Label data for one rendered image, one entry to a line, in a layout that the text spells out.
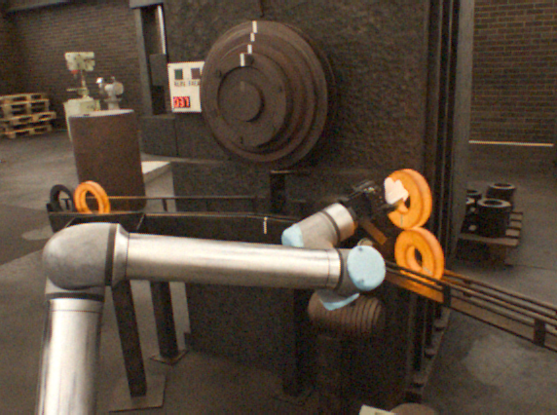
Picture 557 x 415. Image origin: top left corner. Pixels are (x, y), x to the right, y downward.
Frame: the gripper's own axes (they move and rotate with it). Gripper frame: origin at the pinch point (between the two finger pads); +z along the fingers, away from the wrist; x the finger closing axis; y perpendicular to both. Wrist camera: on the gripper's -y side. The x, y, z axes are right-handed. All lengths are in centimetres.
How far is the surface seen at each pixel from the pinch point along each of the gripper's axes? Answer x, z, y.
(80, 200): 127, -75, 2
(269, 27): 43, -3, 48
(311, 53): 32.2, 1.8, 37.9
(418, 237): -7.4, -4.7, -9.1
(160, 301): 91, -65, -42
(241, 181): 65, -21, -1
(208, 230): 67, -39, -13
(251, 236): 52, -29, -16
